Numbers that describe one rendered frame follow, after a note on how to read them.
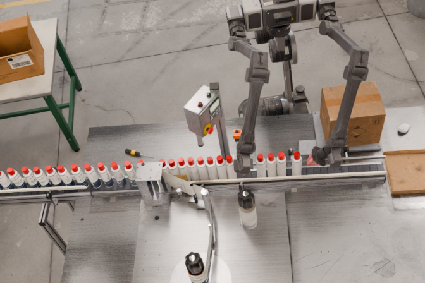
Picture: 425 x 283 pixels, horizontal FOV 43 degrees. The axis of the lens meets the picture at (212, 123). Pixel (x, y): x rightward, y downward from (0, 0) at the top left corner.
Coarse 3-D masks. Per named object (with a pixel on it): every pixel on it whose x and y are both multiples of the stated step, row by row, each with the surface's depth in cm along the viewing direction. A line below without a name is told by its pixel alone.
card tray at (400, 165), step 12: (396, 156) 302; (408, 156) 301; (420, 156) 300; (396, 168) 297; (408, 168) 296; (420, 168) 296; (396, 180) 293; (408, 180) 292; (420, 180) 291; (396, 192) 286; (408, 192) 286; (420, 192) 286
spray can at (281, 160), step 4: (280, 152) 282; (280, 156) 281; (284, 156) 282; (276, 160) 286; (280, 160) 284; (284, 160) 284; (280, 164) 285; (284, 164) 286; (280, 168) 288; (284, 168) 289; (280, 172) 292; (284, 172) 292
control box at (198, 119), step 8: (200, 88) 264; (208, 88) 263; (200, 96) 261; (216, 96) 261; (192, 104) 258; (208, 104) 258; (192, 112) 256; (200, 112) 255; (208, 112) 261; (192, 120) 262; (200, 120) 258; (208, 120) 264; (216, 120) 272; (192, 128) 269; (200, 128) 263
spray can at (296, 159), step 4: (296, 152) 281; (296, 156) 280; (300, 156) 285; (292, 160) 285; (296, 160) 283; (300, 160) 283; (292, 164) 288; (296, 164) 285; (300, 164) 286; (292, 168) 290; (296, 168) 288; (300, 168) 289; (292, 172) 294; (296, 172) 291; (300, 172) 293
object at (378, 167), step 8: (304, 168) 299; (312, 168) 298; (320, 168) 298; (328, 168) 297; (336, 168) 296; (344, 168) 296; (352, 168) 295; (360, 168) 295; (368, 168) 294; (376, 168) 294; (240, 176) 300; (248, 176) 300; (256, 176) 299; (352, 176) 292; (360, 176) 292; (368, 176) 291; (376, 176) 290; (384, 176) 291; (104, 184) 307; (128, 184) 305; (200, 184) 300; (208, 184) 299; (216, 184) 299; (224, 184) 300
